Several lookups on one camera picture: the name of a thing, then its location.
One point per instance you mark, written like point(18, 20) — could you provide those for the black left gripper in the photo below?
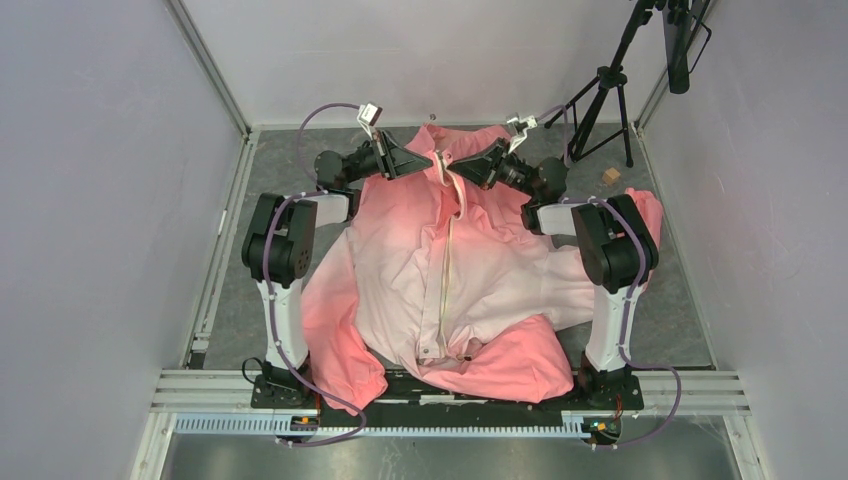
point(394, 161)

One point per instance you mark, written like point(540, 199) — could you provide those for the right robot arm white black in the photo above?
point(617, 239)

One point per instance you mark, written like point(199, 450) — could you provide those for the small wooden block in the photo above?
point(611, 176)

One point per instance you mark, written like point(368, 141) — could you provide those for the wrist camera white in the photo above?
point(520, 125)
point(367, 117)

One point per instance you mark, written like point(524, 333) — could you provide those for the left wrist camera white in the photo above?
point(367, 117)

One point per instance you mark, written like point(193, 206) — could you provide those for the pink zip-up jacket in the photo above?
point(441, 278)

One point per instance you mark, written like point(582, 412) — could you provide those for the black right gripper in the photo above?
point(481, 167)

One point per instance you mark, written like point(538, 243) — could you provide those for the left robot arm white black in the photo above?
point(279, 242)

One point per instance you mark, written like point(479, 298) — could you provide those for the white slotted cable duct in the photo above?
point(284, 425)

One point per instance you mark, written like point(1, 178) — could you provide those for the black camera tripod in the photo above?
point(585, 106)

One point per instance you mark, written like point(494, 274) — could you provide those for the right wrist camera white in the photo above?
point(520, 125)

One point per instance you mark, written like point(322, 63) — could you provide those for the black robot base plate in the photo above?
point(412, 403)

